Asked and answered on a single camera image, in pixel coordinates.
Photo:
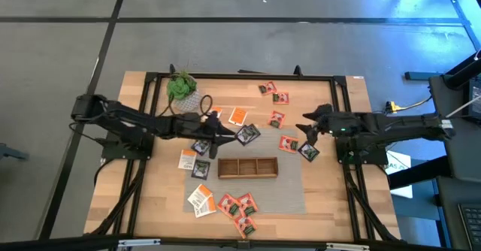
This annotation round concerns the black keyboard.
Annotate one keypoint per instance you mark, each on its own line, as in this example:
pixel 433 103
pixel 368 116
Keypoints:
pixel 471 224

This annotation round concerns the green succulent in white pot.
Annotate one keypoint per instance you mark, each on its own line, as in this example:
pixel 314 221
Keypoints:
pixel 180 87

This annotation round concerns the black pole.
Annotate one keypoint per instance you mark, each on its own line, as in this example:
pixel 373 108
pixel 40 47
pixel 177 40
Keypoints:
pixel 464 72

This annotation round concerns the white paper sign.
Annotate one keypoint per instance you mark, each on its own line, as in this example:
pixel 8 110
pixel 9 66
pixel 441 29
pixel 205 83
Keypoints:
pixel 398 166

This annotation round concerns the wooden three-compartment tray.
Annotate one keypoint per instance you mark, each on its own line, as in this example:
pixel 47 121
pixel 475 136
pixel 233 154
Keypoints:
pixel 248 176

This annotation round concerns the dark grey desk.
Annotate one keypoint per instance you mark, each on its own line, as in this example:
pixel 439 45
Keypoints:
pixel 462 149

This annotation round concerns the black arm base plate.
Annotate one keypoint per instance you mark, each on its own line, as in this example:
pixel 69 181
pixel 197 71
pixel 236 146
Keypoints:
pixel 109 152
pixel 377 157

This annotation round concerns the black beam with silver brackets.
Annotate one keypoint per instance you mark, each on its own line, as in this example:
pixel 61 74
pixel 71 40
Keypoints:
pixel 75 241

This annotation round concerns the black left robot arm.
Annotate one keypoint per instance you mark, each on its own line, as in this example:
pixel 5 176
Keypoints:
pixel 124 119

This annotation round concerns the teal chair foot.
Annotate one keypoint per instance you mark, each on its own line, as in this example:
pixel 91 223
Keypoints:
pixel 9 153

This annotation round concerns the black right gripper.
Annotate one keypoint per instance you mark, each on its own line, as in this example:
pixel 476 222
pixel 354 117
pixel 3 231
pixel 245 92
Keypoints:
pixel 340 123

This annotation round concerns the dark blackcurrant tea packet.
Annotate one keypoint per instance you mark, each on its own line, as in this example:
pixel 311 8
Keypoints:
pixel 256 129
pixel 200 169
pixel 309 151
pixel 200 147
pixel 244 136

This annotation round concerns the grey woven placemat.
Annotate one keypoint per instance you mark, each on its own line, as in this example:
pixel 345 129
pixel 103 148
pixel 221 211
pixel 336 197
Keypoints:
pixel 282 191

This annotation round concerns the black desk leg bar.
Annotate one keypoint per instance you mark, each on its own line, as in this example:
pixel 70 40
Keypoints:
pixel 417 174

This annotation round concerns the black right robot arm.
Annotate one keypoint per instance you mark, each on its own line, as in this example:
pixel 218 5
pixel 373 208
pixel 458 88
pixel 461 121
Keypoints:
pixel 406 125

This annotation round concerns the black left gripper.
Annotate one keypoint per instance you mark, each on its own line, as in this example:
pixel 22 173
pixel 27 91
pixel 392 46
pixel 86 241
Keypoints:
pixel 191 126

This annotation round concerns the teal metal bar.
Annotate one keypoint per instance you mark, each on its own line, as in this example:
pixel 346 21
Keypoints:
pixel 417 75

